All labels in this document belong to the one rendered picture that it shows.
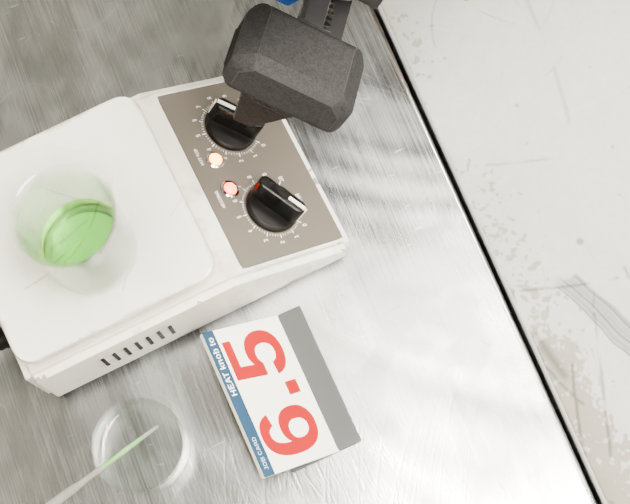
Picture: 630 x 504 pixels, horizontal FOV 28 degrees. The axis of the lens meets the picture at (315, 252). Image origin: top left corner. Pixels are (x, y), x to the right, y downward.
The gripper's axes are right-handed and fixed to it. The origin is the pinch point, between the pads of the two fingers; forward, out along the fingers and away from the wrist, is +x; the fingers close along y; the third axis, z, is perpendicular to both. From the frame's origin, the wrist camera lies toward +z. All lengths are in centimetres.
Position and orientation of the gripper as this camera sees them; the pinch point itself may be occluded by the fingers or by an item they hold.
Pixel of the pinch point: (286, 22)
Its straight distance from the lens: 67.8
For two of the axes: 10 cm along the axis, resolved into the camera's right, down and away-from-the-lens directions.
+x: -4.1, 4.4, 8.0
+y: -2.1, 8.1, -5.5
